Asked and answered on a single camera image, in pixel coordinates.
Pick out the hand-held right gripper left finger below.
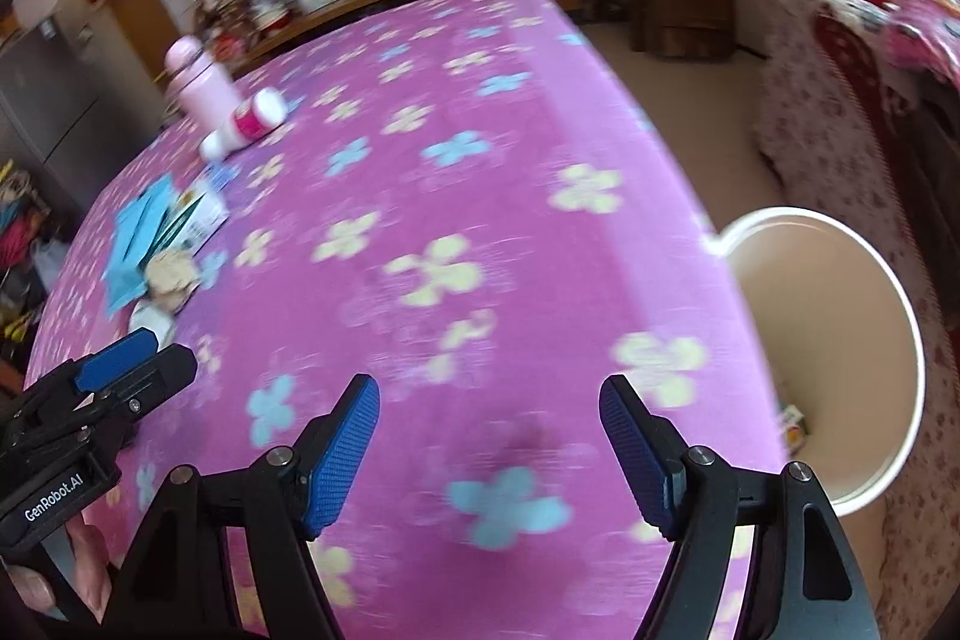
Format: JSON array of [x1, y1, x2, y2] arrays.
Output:
[[105, 374, 381, 640]]

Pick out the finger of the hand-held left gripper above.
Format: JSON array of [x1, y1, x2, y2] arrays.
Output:
[[15, 329, 162, 417], [75, 344, 197, 431]]

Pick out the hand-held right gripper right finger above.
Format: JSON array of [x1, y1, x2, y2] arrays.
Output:
[[598, 374, 882, 640]]

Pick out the white and green milk carton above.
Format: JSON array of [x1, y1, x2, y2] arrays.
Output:
[[154, 179, 230, 255]]

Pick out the white round bin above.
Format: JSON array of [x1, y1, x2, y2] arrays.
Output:
[[705, 205, 925, 515]]

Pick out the person's left hand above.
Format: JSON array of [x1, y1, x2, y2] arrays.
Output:
[[2, 516, 115, 622]]

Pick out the white crumpled paper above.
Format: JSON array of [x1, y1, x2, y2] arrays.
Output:
[[127, 301, 177, 341]]

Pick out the beige crumpled tissue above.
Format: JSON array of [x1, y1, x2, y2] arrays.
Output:
[[144, 248, 202, 311]]

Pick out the pile of plastic bags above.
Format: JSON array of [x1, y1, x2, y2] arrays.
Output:
[[0, 160, 68, 341]]

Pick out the small printed packet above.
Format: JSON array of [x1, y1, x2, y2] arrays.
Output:
[[780, 404, 812, 457]]

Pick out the white bottle with pink label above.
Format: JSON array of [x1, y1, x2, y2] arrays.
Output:
[[199, 89, 287, 161]]

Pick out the grey refrigerator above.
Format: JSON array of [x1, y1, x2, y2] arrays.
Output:
[[0, 2, 102, 221]]

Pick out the pink water bottle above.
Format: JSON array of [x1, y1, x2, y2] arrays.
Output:
[[163, 36, 241, 135]]

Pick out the pink flower print blanket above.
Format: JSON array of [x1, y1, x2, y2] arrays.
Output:
[[22, 0, 796, 640]]

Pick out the sofa with floral cover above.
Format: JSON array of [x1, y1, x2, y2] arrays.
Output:
[[754, 0, 960, 640]]

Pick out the dark red patterned cushion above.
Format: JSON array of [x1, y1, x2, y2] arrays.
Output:
[[814, 10, 923, 214]]

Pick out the pink floral throw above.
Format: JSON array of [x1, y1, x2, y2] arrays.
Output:
[[881, 0, 960, 86]]

